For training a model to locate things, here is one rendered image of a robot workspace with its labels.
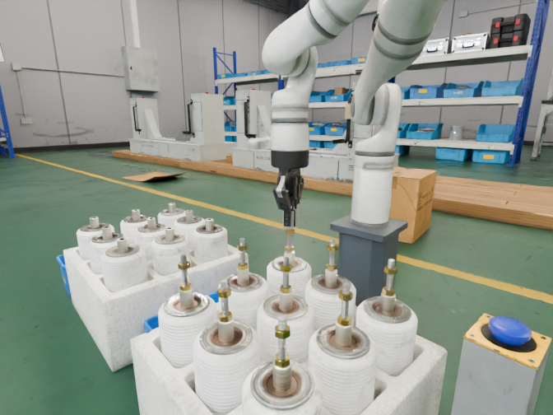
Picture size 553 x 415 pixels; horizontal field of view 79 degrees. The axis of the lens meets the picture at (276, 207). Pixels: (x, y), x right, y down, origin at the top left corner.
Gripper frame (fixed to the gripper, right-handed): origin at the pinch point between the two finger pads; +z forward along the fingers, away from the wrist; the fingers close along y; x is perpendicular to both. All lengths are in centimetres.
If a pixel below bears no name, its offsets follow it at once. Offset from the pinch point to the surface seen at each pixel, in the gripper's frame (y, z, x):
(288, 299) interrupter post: -16.6, 8.5, -5.7
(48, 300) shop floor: -1, 35, 79
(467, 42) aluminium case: 436, -109, -76
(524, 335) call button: -23.5, 2.9, -35.3
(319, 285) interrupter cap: -6.7, 10.3, -8.4
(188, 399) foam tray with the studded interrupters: -31.8, 17.6, 3.5
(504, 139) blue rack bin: 418, 5, -127
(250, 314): -14.0, 14.6, 2.6
